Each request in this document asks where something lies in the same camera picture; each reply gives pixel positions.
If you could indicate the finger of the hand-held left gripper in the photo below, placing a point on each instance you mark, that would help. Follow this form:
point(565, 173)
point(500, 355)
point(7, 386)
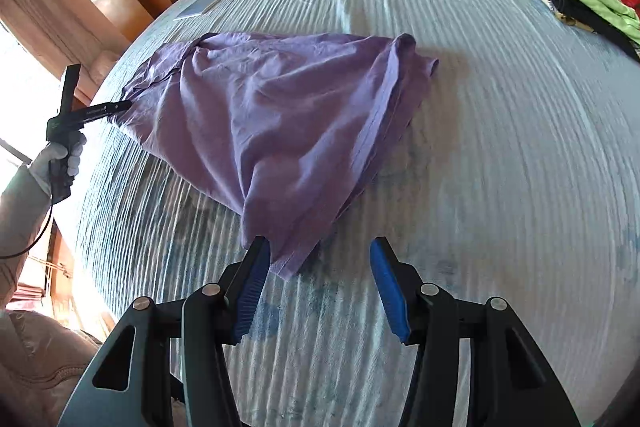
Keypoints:
point(107, 109)

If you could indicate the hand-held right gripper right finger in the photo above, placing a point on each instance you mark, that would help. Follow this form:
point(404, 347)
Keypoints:
point(390, 287)

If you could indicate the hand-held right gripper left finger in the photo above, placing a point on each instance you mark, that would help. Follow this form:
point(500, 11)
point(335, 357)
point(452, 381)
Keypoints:
point(250, 292)

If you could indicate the purple shirt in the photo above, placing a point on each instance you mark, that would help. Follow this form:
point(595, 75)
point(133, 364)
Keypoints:
point(280, 132)

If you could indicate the person's left hand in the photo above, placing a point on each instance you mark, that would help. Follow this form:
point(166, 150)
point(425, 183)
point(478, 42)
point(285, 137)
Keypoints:
point(45, 159)

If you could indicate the pink plastic bag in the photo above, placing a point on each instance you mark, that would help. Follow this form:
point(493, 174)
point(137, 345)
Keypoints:
point(105, 69)

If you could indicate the pink curtain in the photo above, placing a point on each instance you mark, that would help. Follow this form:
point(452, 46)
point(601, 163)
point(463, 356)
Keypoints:
point(50, 32)

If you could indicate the light blue booklet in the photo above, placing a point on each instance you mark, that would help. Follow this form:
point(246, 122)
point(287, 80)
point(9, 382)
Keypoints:
point(202, 4)

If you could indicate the wooden nightstand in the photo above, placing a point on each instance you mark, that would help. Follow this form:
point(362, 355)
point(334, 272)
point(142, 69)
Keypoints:
point(60, 267)

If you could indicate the dark patterned garment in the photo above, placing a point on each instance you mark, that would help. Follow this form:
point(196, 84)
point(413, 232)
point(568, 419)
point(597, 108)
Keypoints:
point(575, 9)

